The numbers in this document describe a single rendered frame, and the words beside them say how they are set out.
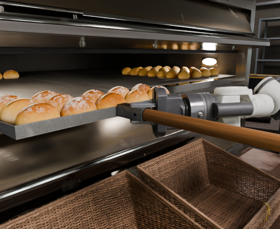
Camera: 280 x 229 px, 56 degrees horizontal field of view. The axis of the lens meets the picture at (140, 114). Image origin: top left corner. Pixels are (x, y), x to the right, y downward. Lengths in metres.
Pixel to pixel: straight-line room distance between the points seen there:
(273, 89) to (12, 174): 0.84
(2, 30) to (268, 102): 0.73
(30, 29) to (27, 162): 0.42
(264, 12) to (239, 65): 6.03
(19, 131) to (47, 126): 0.06
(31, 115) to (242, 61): 1.74
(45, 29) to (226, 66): 1.63
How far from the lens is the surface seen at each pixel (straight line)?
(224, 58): 2.16
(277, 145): 0.49
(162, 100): 0.64
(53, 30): 0.74
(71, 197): 1.00
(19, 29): 0.70
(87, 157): 1.01
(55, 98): 0.70
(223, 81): 1.79
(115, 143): 1.09
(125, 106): 0.66
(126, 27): 0.90
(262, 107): 0.85
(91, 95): 0.76
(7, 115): 0.65
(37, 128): 0.57
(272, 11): 8.03
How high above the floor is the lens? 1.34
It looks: 13 degrees down
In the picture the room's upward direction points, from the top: straight up
